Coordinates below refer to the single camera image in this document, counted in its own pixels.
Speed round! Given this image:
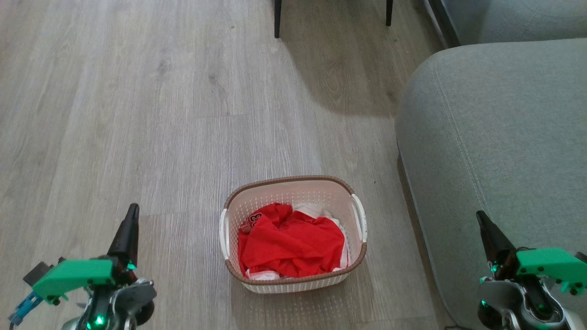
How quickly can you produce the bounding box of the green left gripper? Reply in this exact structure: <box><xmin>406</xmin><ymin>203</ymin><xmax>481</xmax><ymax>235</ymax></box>
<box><xmin>31</xmin><ymin>203</ymin><xmax>140</xmax><ymax>306</ymax></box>

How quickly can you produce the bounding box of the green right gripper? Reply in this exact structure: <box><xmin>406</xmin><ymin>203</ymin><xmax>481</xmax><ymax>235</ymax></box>
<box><xmin>476</xmin><ymin>210</ymin><xmax>587</xmax><ymax>297</ymax></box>

